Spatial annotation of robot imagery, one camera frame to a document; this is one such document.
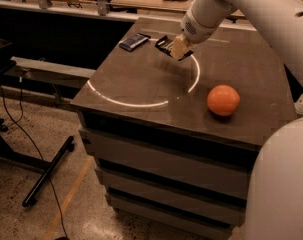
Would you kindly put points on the black stand base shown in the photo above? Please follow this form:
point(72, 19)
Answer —
point(45, 167)

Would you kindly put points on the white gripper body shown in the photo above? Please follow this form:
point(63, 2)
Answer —
point(198, 31)

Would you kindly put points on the wooden back desk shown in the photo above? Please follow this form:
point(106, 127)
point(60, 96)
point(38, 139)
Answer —
point(133, 9)

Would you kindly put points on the blue blueberry rxbar wrapper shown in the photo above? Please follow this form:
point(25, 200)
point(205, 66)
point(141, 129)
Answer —
point(134, 41)

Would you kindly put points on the black chocolate rxbar wrapper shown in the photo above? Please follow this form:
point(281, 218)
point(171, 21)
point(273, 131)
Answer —
point(164, 44)

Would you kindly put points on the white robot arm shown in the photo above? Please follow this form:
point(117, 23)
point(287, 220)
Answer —
point(274, 209)

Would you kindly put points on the orange ball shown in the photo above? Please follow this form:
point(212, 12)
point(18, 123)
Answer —
point(223, 100)

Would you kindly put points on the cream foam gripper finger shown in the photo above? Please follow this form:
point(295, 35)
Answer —
point(181, 47)

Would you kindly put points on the grey drawer cabinet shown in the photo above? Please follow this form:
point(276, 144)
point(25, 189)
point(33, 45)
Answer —
point(160, 152)

